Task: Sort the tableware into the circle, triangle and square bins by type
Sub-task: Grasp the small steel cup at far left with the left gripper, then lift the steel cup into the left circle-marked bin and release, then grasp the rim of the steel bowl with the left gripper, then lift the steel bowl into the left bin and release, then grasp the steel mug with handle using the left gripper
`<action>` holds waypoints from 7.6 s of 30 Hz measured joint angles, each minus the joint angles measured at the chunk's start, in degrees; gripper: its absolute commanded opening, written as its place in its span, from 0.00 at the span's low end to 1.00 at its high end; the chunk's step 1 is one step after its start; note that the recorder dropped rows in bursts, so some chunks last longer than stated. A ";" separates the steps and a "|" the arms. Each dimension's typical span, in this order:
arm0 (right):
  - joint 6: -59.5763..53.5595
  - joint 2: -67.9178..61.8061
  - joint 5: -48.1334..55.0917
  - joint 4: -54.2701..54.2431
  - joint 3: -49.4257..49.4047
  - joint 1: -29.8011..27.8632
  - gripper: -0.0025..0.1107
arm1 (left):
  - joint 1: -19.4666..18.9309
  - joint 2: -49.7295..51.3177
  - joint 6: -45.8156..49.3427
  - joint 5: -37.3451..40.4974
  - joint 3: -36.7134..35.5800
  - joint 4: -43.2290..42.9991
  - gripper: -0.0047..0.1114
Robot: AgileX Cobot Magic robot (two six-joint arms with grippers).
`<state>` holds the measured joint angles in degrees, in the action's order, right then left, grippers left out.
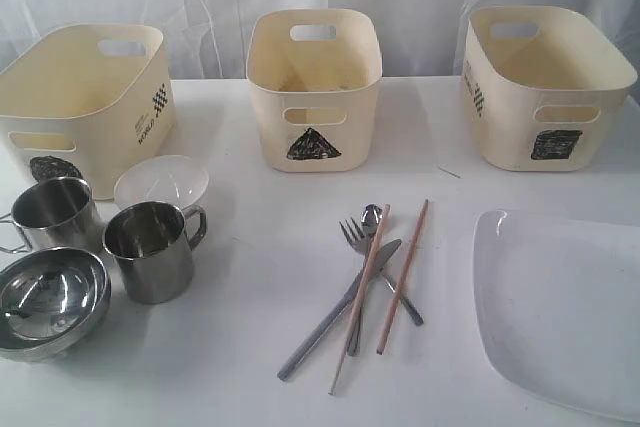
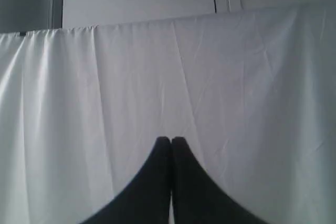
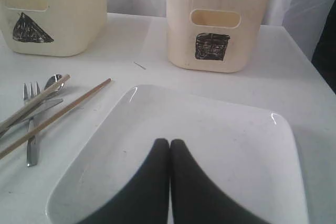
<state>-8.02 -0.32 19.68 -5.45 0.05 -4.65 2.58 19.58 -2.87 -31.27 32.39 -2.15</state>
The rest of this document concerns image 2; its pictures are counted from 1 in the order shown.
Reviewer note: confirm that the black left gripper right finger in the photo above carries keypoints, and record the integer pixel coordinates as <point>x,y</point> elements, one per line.
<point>196,197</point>

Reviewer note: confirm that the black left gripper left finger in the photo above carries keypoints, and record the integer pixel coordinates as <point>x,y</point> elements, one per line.
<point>146,198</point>

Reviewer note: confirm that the white curtain backdrop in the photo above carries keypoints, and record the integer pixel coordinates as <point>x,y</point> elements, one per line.
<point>252,92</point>

